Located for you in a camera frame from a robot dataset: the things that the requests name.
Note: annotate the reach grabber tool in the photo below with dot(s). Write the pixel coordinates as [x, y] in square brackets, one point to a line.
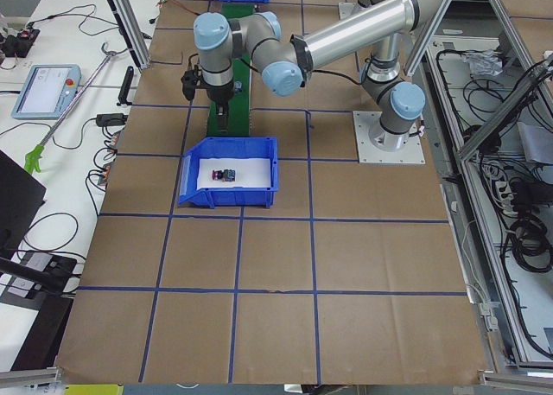
[33, 157]

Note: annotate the red push button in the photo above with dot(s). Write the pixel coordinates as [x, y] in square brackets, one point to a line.
[224, 175]

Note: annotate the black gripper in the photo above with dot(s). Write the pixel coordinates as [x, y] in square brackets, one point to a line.
[219, 93]

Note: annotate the teach pendant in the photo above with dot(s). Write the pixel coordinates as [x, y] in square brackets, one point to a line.
[47, 91]

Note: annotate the aluminium frame post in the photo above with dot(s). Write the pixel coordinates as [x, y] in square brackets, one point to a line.
[130, 31]

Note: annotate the black power adapter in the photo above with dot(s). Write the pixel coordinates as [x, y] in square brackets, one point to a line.
[110, 119]

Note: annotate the green conveyor belt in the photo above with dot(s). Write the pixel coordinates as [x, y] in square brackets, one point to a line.
[229, 114]

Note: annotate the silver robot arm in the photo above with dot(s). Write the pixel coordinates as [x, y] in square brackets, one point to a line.
[285, 67]

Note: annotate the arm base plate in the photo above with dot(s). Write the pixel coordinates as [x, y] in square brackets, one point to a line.
[377, 146]

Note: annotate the white foam pad left bin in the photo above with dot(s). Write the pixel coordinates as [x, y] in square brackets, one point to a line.
[250, 172]

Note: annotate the blue left storage bin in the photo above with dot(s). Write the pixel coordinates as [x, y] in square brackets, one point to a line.
[228, 147]

